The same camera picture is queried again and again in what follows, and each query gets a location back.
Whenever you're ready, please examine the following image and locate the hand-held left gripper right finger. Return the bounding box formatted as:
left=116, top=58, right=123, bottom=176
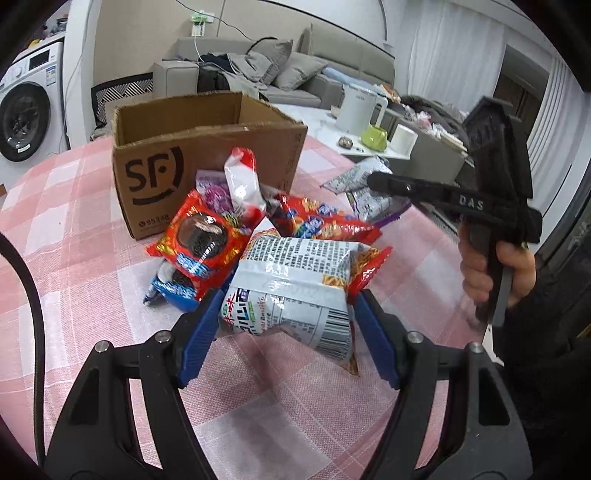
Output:
left=355, top=288, right=532, bottom=480

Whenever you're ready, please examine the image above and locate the white paper roll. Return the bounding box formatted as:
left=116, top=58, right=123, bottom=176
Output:
left=390, top=124, right=419, bottom=158

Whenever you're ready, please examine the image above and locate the person's right hand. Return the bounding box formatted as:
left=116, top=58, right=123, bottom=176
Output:
left=457, top=226, right=539, bottom=311

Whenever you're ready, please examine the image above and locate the grey jacket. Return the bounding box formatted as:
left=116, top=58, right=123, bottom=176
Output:
left=226, top=52, right=262, bottom=85

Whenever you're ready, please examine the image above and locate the black cable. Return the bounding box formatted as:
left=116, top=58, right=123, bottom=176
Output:
left=0, top=233, right=48, bottom=464

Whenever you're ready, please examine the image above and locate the white washing machine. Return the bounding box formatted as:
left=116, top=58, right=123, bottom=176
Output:
left=0, top=37, right=71, bottom=162

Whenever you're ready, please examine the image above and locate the dark clothes pile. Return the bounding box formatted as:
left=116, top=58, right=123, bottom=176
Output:
left=198, top=53, right=245, bottom=94

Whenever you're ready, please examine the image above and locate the grey clothes heap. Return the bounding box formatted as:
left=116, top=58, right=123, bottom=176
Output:
left=399, top=95, right=472, bottom=136

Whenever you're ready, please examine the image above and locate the blue cookie packet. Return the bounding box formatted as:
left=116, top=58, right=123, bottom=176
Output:
left=143, top=267, right=200, bottom=311

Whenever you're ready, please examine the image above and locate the brown wooden door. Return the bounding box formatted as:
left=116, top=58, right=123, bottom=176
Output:
left=500, top=44, right=551, bottom=124

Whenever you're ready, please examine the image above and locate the marble top coffee table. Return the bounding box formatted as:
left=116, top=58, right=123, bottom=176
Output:
left=272, top=105, right=468, bottom=185

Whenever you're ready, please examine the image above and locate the black and white patterned basket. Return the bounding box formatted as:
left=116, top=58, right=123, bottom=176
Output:
left=91, top=73, right=155, bottom=131

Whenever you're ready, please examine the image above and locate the silver and purple snack packet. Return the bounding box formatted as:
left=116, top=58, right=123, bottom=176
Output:
left=321, top=156, right=414, bottom=227

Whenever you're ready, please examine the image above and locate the white electric kettle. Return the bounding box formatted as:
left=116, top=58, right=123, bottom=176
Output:
left=334, top=84, right=390, bottom=134

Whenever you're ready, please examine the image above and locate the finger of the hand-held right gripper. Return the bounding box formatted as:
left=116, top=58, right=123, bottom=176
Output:
left=367, top=171, right=444, bottom=215

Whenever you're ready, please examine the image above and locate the red cookie packet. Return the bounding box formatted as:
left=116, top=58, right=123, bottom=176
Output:
left=145, top=188, right=243, bottom=301

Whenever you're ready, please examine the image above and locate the red candy packet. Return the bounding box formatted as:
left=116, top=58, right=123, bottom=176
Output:
left=265, top=194, right=384, bottom=244

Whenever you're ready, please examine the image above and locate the grey sofa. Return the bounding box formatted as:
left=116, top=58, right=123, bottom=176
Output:
left=152, top=23, right=398, bottom=110

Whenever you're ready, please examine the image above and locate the small purple snack packet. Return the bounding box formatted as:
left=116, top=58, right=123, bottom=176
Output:
left=195, top=168, right=232, bottom=214

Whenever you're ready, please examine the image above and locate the brown cardboard box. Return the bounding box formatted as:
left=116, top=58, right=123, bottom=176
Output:
left=111, top=91, right=308, bottom=240

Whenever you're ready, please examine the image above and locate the person's right forearm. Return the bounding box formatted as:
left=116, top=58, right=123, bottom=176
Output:
left=480, top=254, right=591, bottom=480

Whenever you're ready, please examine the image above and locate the grey cushion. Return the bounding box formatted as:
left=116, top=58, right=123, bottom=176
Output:
left=245, top=39, right=294, bottom=87
left=271, top=52, right=329, bottom=92

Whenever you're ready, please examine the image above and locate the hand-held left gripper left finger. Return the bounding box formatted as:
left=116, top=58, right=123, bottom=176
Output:
left=44, top=288, right=227, bottom=480

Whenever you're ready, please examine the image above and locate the white noodle snack packet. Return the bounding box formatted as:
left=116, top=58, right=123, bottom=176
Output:
left=226, top=219, right=394, bottom=376

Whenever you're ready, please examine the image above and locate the pink checked tablecloth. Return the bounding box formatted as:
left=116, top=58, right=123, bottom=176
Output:
left=0, top=124, right=502, bottom=480

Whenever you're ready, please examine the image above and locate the red and white snack packet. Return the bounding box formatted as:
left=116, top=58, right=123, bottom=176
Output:
left=224, top=148, right=269, bottom=228

